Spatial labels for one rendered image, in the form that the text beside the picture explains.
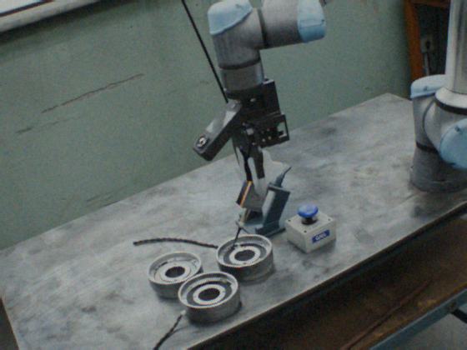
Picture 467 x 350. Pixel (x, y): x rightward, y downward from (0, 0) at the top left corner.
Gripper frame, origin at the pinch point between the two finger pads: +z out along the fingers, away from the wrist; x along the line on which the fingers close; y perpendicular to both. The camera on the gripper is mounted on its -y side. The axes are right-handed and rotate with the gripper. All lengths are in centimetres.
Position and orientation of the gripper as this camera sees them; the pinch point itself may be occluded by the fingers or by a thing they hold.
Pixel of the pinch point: (254, 189)
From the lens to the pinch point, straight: 123.6
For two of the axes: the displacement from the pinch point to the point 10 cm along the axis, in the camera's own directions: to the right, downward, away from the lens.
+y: 8.8, -3.5, 3.1
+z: 1.9, 8.7, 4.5
